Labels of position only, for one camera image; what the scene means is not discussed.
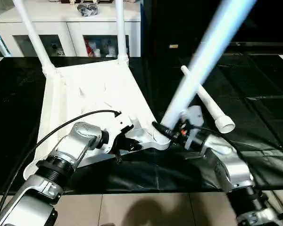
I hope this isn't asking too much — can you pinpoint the white glass-door cabinet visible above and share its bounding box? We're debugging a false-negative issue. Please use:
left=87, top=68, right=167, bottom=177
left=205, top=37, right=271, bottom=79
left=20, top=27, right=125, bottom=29
left=0, top=0, right=142, bottom=58

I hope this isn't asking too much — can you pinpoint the black metal bar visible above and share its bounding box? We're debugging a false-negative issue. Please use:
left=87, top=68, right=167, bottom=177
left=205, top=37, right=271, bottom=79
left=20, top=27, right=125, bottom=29
left=233, top=41, right=283, bottom=48

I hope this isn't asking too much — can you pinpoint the white plastic table leg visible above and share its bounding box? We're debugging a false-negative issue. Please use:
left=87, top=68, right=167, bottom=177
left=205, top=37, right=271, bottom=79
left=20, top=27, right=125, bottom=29
left=181, top=66, right=236, bottom=134
left=153, top=0, right=258, bottom=138
left=12, top=0, right=56, bottom=77
left=114, top=0, right=129, bottom=65

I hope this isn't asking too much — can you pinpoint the dark object on cabinet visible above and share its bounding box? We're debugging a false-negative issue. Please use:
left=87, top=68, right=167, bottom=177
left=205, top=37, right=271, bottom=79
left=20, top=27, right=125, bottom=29
left=78, top=2, right=100, bottom=17

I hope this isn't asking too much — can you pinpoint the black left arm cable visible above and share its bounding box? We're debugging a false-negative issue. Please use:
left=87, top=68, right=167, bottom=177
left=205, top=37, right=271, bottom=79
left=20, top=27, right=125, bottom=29
left=0, top=110, right=122, bottom=222

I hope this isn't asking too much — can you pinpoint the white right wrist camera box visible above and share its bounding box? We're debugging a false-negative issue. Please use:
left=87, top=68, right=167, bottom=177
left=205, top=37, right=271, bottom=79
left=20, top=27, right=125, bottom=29
left=182, top=106, right=204, bottom=137

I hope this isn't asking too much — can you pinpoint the white plastic children's table top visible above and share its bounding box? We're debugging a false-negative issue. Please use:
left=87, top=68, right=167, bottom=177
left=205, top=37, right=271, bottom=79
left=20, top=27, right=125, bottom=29
left=24, top=59, right=171, bottom=180

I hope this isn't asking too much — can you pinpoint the black work mat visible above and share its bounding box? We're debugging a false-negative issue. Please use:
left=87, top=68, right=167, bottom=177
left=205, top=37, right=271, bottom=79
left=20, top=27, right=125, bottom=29
left=0, top=56, right=283, bottom=194

